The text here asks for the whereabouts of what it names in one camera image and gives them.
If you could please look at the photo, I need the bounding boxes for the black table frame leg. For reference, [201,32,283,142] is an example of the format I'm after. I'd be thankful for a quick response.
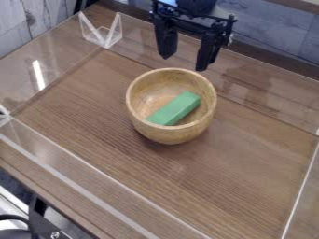
[26,196,84,239]

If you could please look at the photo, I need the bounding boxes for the green rectangular stick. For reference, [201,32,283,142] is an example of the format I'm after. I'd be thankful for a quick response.
[145,91,200,126]

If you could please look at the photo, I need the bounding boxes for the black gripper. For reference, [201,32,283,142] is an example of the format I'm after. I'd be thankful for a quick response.
[149,0,237,72]

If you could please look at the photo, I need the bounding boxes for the clear acrylic enclosure wall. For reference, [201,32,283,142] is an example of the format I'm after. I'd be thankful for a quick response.
[0,112,211,239]

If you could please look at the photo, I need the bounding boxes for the wooden bowl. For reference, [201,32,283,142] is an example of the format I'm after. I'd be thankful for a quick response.
[125,68,216,145]

